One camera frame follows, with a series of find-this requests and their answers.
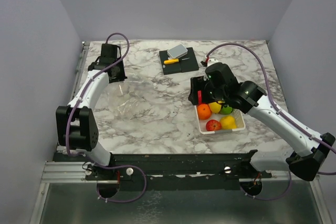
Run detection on orange toy fruit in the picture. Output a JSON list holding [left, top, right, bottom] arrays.
[[197, 104, 212, 120]]

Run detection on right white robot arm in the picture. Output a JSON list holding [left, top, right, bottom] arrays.
[[188, 62, 335, 181]]

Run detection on green toy fruit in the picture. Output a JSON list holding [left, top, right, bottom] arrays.
[[219, 105, 234, 115]]

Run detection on yellow handled knife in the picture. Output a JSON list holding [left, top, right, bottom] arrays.
[[164, 58, 189, 65]]

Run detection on grey white rectangular box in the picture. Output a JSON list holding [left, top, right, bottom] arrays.
[[167, 44, 188, 59]]

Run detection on white perforated plastic basket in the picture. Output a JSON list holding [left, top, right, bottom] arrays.
[[194, 101, 246, 135]]

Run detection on red toy apple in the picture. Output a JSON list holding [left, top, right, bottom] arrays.
[[197, 90, 203, 105]]

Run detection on yellow toy pear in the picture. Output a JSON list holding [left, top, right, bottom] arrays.
[[219, 115, 237, 130]]

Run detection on black cutting board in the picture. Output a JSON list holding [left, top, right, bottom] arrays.
[[159, 47, 199, 75]]

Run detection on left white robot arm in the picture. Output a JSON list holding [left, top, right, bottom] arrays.
[[56, 43, 127, 179]]

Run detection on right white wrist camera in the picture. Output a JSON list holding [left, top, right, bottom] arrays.
[[202, 58, 219, 67]]

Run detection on clear zip top bag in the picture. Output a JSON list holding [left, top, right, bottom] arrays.
[[95, 80, 155, 119]]

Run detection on yellow toy mango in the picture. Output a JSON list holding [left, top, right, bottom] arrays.
[[208, 102, 223, 114]]

